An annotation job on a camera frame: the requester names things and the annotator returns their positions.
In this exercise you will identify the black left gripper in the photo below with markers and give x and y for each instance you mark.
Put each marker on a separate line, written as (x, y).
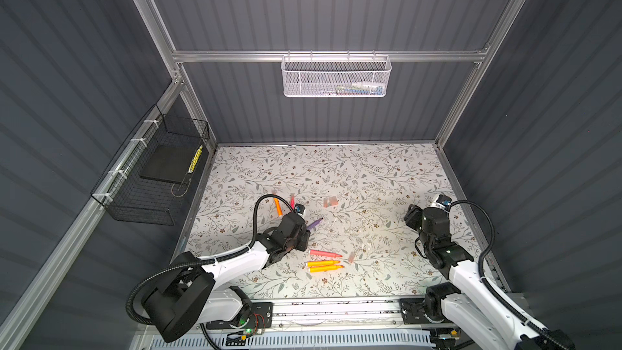
(304, 236)

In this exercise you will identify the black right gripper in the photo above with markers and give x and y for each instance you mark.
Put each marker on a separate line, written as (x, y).
(413, 215)

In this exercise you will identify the red-pink highlighter pen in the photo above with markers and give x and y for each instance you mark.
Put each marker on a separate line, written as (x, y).
(325, 254)

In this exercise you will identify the purple highlighter pen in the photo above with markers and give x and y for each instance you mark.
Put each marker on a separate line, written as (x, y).
(314, 224)

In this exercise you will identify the orange highlighter pen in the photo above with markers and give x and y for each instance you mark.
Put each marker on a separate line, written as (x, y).
(277, 205)
(323, 263)

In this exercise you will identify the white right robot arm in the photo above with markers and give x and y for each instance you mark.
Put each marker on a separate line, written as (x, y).
(467, 298)

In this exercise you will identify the yellow highlighter pen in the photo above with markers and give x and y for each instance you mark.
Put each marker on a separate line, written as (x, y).
(326, 268)

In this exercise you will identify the yellow highlighter in basket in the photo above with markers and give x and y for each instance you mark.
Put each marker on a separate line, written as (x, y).
(195, 160)

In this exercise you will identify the items in white basket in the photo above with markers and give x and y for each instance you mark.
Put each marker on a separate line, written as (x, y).
(365, 89)

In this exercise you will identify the black pad in basket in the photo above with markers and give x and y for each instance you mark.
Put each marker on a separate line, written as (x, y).
(167, 164)

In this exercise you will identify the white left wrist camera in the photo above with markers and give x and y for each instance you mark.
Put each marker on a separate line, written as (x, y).
(300, 209)

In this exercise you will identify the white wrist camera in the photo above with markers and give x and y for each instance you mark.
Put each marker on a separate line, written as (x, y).
(442, 201)
(300, 209)

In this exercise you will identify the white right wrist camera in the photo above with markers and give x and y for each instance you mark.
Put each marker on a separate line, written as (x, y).
(442, 201)

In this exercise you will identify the black wire mesh basket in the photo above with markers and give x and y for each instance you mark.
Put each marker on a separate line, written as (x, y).
(129, 198)

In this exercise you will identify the white wire mesh basket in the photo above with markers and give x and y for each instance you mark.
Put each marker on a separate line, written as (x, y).
(304, 75)

